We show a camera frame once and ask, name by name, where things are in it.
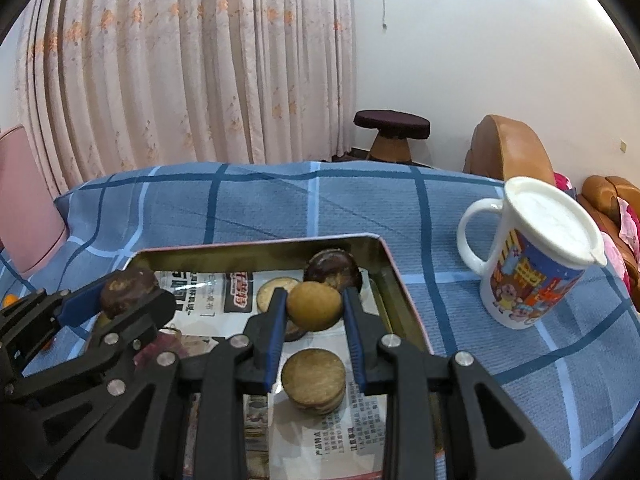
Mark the pink cylindrical kettle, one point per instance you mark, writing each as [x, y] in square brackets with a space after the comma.
[25, 210]

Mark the dark cushioned wooden stool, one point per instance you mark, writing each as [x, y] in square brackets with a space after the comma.
[392, 122]

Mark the brown leather sofa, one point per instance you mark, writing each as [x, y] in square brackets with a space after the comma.
[600, 190]

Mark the pink floral pillow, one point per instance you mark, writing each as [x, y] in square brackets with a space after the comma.
[562, 180]
[620, 235]

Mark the pink floral curtain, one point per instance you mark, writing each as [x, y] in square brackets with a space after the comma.
[200, 60]

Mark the pink metal tin box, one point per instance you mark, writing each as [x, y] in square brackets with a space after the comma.
[395, 300]

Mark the white lidded cartoon mug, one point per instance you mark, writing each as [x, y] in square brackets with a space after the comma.
[530, 280]

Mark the tan patched dark water chestnut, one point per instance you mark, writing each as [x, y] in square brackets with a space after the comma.
[125, 292]

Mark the printed paper lining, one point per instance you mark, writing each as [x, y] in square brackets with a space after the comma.
[210, 300]

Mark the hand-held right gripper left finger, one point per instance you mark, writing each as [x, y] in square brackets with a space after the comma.
[275, 340]

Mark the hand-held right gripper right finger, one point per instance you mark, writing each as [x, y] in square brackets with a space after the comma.
[352, 340]

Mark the brown leather armchair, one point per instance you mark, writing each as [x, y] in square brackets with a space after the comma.
[505, 150]

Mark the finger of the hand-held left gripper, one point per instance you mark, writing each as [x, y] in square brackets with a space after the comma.
[80, 305]
[130, 325]

